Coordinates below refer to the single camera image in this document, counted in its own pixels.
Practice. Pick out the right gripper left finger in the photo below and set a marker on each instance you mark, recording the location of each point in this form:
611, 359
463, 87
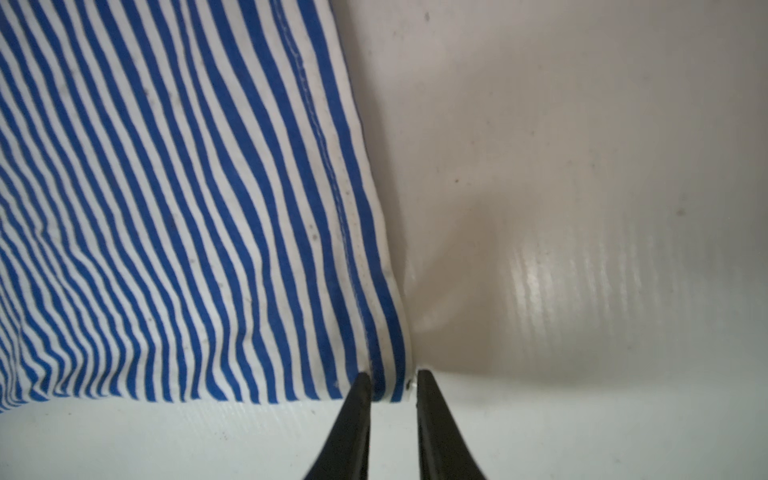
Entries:
345, 453

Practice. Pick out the blue striped tank top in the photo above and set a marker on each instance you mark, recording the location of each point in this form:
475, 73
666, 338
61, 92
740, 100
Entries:
187, 207

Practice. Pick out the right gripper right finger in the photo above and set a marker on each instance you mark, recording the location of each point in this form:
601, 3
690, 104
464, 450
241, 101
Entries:
443, 453

